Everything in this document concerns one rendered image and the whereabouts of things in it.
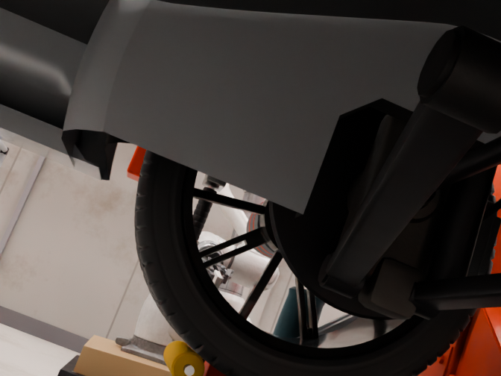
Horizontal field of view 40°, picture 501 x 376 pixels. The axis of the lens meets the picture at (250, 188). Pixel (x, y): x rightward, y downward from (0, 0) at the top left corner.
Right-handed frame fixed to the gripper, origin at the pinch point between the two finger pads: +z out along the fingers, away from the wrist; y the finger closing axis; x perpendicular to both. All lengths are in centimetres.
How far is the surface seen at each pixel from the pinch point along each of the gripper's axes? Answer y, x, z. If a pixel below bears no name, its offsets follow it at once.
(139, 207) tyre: -29, -18, 56
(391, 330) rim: 19, -16, 61
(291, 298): 12.5, -7.5, 23.7
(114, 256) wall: -5, 93, -369
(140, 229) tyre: -27, -15, 57
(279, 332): 12.5, 0.2, 26.2
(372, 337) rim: 17, -14, 60
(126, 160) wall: -27, 21, -391
